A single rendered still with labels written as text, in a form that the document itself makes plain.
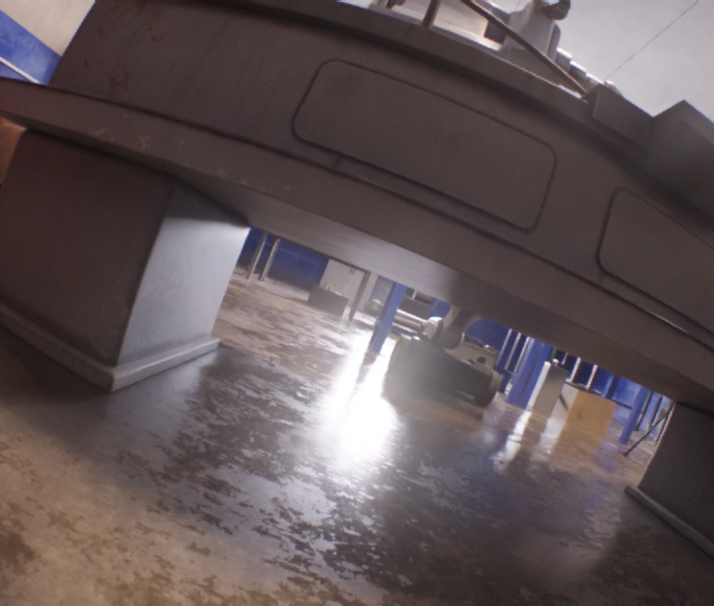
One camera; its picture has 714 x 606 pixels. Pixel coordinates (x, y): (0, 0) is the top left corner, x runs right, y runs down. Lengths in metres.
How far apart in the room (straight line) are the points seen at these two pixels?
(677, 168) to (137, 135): 0.93
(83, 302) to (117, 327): 0.09
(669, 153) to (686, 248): 0.21
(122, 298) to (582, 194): 0.85
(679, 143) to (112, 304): 1.07
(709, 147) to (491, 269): 0.53
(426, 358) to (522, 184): 1.50
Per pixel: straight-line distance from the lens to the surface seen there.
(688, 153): 0.89
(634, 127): 0.90
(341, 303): 4.59
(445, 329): 2.35
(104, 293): 0.81
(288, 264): 8.13
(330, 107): 0.77
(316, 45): 0.84
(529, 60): 1.08
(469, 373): 2.23
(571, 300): 0.61
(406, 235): 0.54
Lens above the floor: 0.33
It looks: 2 degrees down
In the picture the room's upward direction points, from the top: 22 degrees clockwise
